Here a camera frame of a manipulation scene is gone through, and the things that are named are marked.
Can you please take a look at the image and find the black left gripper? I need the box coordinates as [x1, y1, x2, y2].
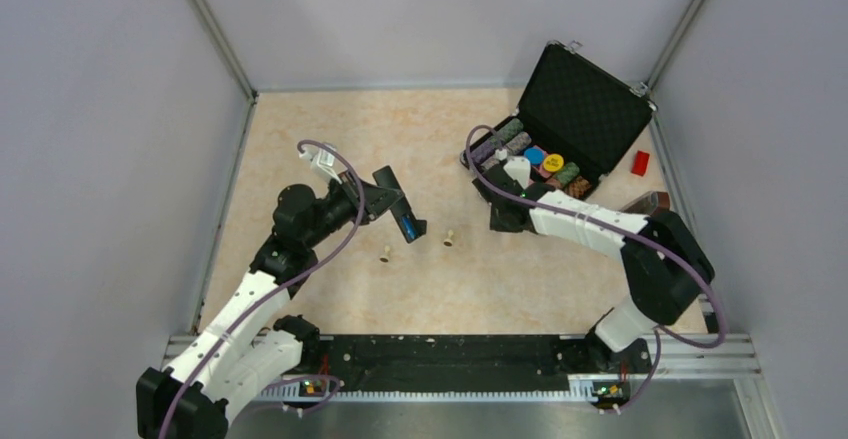
[304, 168, 404, 248]

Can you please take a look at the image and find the black remote control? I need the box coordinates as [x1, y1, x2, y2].
[372, 165, 427, 243]

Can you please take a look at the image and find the blue battery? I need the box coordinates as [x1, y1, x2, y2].
[401, 216, 418, 242]

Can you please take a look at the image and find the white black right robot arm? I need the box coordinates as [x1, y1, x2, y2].
[474, 167, 716, 371]

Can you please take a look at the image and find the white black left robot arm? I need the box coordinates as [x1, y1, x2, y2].
[136, 166, 405, 438]

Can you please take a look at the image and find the cream chess pawn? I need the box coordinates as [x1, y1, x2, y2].
[443, 230, 455, 247]
[379, 245, 392, 263]

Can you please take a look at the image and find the blue round chip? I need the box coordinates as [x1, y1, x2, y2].
[523, 147, 547, 167]

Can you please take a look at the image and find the yellow big blind chip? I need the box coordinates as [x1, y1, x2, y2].
[541, 154, 565, 174]

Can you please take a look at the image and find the orange black chip stack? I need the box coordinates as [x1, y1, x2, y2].
[564, 176, 593, 200]

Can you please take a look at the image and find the green chip stack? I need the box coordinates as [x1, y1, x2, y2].
[552, 162, 580, 187]

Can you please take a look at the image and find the black poker chip case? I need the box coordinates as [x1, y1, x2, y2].
[471, 41, 657, 199]

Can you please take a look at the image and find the red toy brick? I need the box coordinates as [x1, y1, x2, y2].
[630, 150, 651, 177]

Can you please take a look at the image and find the brown metronome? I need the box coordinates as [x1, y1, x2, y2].
[620, 191, 671, 216]

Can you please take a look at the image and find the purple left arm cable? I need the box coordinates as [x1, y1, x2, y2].
[157, 139, 367, 439]

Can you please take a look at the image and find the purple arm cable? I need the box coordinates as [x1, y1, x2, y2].
[463, 124, 729, 414]
[157, 139, 367, 439]

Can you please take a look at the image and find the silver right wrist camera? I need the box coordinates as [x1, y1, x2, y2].
[494, 148, 532, 190]

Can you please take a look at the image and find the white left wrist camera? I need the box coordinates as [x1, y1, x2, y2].
[310, 148, 341, 184]

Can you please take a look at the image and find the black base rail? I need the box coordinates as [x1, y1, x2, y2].
[231, 333, 763, 405]

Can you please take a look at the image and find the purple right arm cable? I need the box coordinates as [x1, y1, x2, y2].
[463, 124, 729, 414]

